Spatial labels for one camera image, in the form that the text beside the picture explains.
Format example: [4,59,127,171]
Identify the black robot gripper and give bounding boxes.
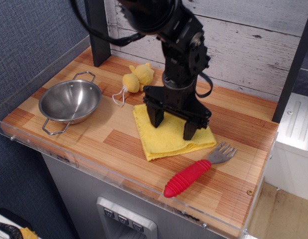
[143,77,211,140]

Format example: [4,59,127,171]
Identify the fork with red handle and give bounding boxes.
[163,142,237,198]

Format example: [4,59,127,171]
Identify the silver dispenser button panel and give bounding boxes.
[97,197,158,239]

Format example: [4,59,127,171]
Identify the white box at right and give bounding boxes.
[264,93,308,200]

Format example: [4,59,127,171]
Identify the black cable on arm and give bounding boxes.
[70,0,214,99]

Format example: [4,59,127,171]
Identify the stainless steel bowl with handles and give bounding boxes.
[38,71,103,135]

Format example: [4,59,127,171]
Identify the black and yellow object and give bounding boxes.
[0,222,39,239]

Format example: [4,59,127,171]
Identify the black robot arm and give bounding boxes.
[120,0,213,140]

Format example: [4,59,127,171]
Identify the yellow towel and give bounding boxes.
[133,105,216,161]

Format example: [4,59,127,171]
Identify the clear acrylic edge guard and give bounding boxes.
[0,48,278,239]

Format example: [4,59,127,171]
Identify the yellow plush toy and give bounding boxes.
[112,62,154,107]

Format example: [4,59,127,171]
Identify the black right vertical post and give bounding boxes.
[272,18,308,123]

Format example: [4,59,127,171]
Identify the grey toy fridge cabinet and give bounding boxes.
[40,151,234,239]

